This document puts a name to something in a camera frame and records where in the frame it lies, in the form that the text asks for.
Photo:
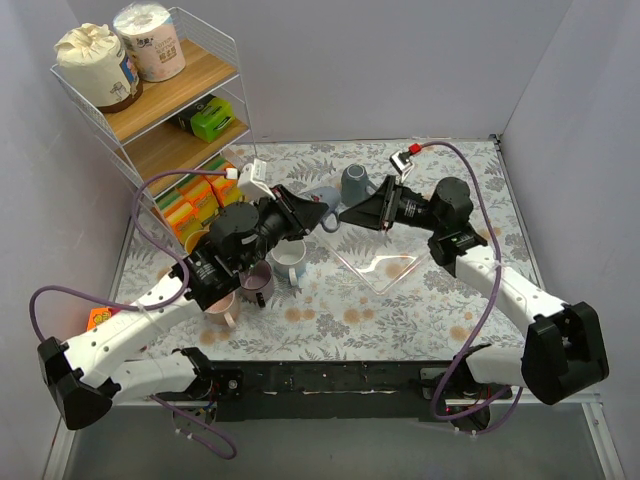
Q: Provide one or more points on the clear acrylic tray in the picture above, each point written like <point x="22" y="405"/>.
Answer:
<point x="379" y="259"/>

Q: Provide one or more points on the blue white mug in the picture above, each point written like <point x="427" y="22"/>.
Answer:
<point x="289" y="260"/>

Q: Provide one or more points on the mauve pink mug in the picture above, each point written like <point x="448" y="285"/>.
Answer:
<point x="257" y="283"/>

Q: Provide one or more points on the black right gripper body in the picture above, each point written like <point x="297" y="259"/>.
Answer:
<point x="390" y="203"/>

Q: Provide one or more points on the green tissue box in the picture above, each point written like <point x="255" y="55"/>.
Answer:
<point x="206" y="118"/>

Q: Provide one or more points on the blue butterfly mug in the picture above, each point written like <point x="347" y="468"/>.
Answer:
<point x="195" y="240"/>

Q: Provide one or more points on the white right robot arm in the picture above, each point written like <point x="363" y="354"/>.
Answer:
<point x="563" y="351"/>

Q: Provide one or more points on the orange pink candy box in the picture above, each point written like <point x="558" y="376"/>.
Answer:
<point x="99" y="315"/>

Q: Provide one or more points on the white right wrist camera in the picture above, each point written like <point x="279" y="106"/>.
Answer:
<point x="403" y="164"/>

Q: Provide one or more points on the teal grey mug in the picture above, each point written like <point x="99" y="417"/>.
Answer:
<point x="355" y="185"/>

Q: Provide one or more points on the white toilet paper pack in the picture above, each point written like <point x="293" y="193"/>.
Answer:
<point x="147" y="31"/>

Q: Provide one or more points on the peach pink mug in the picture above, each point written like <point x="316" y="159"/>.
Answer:
<point x="224" y="312"/>

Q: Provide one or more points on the slate blue mug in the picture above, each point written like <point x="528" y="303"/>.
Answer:
<point x="331" y="196"/>

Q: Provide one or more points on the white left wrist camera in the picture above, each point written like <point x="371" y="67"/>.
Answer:
<point x="252" y="181"/>

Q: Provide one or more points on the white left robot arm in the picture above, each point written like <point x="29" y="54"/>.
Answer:
<point x="87" y="374"/>

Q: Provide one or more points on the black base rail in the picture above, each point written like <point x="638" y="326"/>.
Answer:
<point x="253" y="390"/>

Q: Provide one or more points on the white wire wooden shelf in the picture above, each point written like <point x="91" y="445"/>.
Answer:
<point x="152" y="153"/>

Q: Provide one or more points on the cream toilet paper roll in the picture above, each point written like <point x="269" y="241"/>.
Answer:
<point x="93" y="60"/>

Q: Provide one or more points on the colourful sponge packs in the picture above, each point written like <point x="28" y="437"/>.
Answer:
<point x="194" y="202"/>

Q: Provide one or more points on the floral table mat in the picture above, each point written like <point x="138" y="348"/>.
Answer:
<point x="427" y="315"/>

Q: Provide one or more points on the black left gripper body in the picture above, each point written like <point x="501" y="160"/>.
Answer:
<point x="289" y="213"/>

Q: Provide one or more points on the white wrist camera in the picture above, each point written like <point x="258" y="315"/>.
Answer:
<point x="403" y="164"/>
<point x="252" y="181"/>

